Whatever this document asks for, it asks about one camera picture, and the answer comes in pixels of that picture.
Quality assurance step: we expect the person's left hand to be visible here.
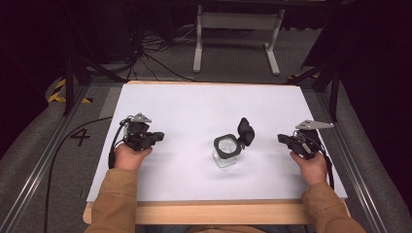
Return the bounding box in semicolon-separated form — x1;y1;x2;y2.
113;142;154;172

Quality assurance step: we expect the bundle of black cables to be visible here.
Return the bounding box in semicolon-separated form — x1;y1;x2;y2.
125;23;199;83

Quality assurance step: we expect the person's right hand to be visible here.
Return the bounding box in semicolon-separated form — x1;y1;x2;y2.
289;150;328;186

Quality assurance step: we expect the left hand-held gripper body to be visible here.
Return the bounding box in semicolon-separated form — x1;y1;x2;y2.
122;112;154;152

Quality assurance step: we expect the aluminium rail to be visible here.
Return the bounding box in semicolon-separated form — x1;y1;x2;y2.
314;91;391;233
0;84;92;233

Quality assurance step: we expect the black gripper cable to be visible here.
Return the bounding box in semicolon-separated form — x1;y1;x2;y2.
310;130;335;191
108;117;131;170

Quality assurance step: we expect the black floor cable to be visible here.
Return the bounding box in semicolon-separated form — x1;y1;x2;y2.
43;116;114;233

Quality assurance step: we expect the yellow black striped tape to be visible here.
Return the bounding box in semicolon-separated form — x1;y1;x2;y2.
47;78;93;105

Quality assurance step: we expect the clear jar with black lid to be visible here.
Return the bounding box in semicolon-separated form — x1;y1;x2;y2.
212;116;257;169

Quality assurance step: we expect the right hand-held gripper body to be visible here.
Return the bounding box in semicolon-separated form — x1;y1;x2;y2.
291;119;335;160

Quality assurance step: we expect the white table mat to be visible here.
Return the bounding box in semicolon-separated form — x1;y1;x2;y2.
86;83;349;204

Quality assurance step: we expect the white metal stand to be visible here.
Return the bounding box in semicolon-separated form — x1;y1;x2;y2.
192;4;287;77

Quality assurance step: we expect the black metal stand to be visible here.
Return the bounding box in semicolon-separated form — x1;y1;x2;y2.
284;59;342;123
62;52;128;117

